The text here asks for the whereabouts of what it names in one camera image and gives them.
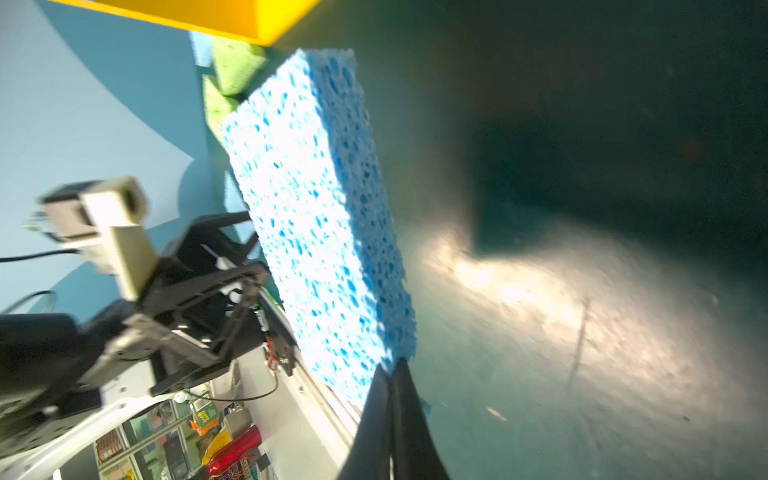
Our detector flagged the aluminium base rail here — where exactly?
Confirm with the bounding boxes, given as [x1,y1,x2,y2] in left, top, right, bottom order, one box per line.
[227,287,361,480]

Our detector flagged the yellow shelf with coloured boards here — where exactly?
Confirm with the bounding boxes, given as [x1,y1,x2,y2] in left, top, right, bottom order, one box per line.
[61,0,320,47]

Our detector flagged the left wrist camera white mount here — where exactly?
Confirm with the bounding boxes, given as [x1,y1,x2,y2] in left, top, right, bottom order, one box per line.
[39,176,159,301]

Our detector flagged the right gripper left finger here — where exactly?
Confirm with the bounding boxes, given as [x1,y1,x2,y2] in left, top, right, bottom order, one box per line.
[337,365,392,480]

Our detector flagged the green sponge left upper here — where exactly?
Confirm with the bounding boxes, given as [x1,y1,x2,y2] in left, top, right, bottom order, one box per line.
[212,37,267,96]

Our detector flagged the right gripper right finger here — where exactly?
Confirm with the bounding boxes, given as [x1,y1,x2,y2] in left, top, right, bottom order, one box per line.
[390,358,450,480]

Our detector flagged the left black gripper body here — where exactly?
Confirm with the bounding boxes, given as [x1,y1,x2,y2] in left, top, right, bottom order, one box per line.
[125,211,297,396]

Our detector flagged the green sponge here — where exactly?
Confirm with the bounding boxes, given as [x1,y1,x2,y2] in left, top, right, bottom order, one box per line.
[202,75,240,143]
[212,37,267,96]

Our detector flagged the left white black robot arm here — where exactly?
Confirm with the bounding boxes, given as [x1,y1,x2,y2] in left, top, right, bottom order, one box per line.
[1,212,295,479]

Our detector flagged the cluttered storage rack outside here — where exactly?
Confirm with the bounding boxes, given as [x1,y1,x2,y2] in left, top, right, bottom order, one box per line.
[52,397,253,479]

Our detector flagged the blue sponge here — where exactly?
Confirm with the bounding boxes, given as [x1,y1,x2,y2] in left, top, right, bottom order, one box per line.
[220,49,416,406]
[189,31,213,68]

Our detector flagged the green sponge left lower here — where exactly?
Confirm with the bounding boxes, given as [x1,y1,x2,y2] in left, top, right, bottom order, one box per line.
[202,75,240,143]

